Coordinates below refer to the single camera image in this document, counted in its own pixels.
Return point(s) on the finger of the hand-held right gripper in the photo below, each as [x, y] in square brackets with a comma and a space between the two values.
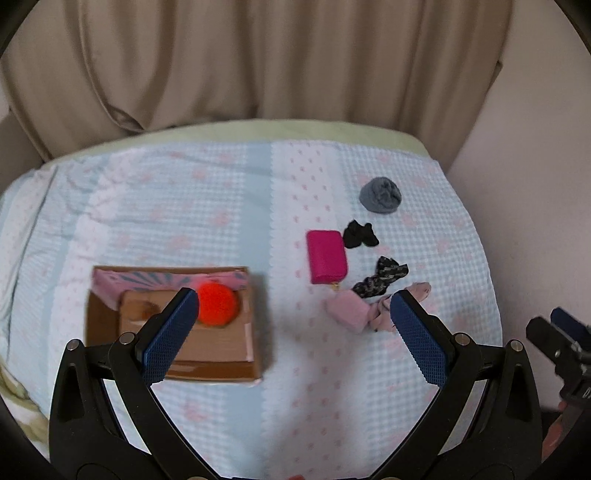
[545, 334]
[570, 321]

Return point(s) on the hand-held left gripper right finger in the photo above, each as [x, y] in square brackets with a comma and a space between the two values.
[419, 339]

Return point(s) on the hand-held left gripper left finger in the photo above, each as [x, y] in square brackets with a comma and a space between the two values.
[170, 339]

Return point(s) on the pink sock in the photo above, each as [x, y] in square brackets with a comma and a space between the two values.
[348, 313]
[381, 318]

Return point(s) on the brown cardboard box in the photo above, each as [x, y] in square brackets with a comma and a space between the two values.
[217, 355]

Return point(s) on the person's right hand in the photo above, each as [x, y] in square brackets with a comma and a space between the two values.
[554, 436]

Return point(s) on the orange fluffy ball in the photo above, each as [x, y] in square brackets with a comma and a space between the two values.
[220, 305]

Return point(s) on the black patterned scrunchie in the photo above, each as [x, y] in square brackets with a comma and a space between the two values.
[381, 277]

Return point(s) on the magenta zip pouch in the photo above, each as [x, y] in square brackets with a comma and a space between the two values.
[327, 257]

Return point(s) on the grey rolled sock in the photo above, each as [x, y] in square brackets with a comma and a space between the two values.
[381, 195]

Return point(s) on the pale patterned cloth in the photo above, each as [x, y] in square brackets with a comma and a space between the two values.
[16, 397]

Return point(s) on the light blue checked blanket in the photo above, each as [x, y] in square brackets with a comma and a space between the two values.
[277, 194]

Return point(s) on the pale green bed sheet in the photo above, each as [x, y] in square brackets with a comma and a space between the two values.
[277, 130]

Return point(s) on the beige curtain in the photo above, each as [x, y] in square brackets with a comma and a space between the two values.
[258, 60]

